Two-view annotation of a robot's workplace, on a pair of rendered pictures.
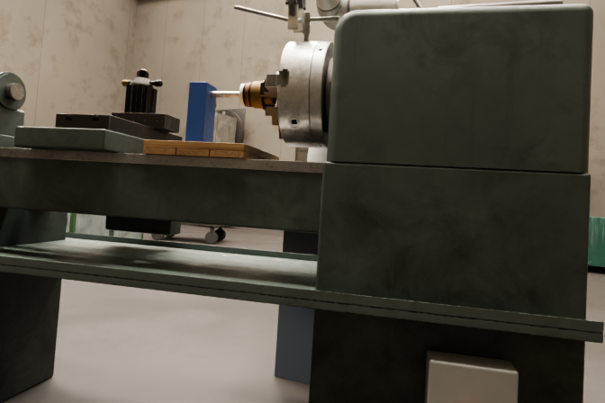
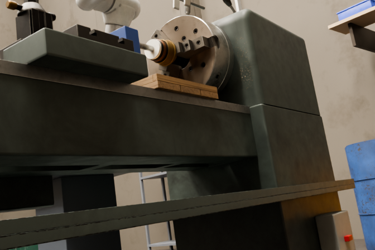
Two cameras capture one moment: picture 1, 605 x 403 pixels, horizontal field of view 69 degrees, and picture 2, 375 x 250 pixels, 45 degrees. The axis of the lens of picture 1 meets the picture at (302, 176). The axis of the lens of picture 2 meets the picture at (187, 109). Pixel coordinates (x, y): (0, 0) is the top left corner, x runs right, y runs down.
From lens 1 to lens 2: 168 cm
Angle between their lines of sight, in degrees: 67
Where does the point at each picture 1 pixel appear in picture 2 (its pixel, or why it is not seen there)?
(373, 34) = (260, 27)
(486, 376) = (344, 215)
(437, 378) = (336, 223)
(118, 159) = (134, 91)
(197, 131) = not seen: hidden behind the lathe
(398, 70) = (272, 52)
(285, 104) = (219, 62)
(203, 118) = not seen: hidden behind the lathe
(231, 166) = (210, 106)
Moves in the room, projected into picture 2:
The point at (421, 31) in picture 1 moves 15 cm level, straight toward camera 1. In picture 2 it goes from (273, 32) to (306, 19)
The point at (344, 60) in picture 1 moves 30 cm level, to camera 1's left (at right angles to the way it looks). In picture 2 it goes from (254, 39) to (228, 12)
